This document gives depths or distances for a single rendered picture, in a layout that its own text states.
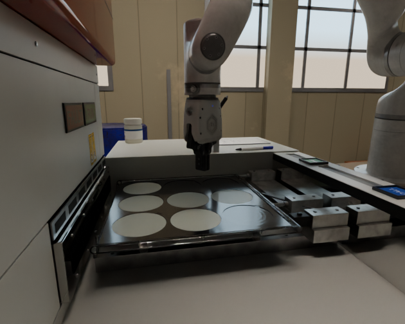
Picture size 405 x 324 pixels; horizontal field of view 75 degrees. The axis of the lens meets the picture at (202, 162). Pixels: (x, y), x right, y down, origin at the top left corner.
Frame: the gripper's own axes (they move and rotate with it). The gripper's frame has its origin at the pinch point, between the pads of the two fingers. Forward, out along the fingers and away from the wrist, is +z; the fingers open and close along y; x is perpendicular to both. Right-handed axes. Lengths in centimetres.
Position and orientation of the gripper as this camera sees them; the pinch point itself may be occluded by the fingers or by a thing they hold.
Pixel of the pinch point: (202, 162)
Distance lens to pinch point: 65.0
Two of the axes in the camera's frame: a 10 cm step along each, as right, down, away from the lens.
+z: 0.0, 9.7, 2.3
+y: 6.0, -1.8, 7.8
